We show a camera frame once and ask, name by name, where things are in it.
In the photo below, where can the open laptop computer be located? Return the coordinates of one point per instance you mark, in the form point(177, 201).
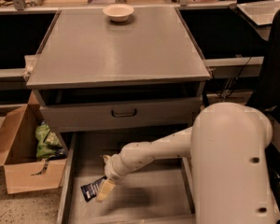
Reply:
point(261, 12)

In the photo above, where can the grey open middle drawer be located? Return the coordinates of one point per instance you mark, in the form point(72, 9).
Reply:
point(159, 192)

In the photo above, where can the green snack bag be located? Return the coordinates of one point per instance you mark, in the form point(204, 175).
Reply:
point(48, 144)

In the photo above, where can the grey drawer cabinet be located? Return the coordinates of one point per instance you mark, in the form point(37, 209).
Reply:
point(90, 59)

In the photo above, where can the brown cardboard box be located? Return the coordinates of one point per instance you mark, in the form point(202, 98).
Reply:
point(18, 152)

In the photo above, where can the black office chair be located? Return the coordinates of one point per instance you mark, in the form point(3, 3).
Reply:
point(266, 98)

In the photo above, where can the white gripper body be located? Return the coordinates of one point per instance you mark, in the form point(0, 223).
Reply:
point(110, 172)

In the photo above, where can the white ceramic bowl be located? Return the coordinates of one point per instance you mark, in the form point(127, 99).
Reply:
point(118, 12)

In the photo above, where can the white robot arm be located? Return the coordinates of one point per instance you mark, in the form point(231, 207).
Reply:
point(226, 147)

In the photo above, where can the grey closed top drawer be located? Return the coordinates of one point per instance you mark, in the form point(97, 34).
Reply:
point(97, 116)

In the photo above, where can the black drawer handle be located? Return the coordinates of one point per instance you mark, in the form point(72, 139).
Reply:
point(123, 114)

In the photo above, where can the blue rxbar blueberry wrapper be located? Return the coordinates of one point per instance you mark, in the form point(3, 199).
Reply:
point(90, 191)

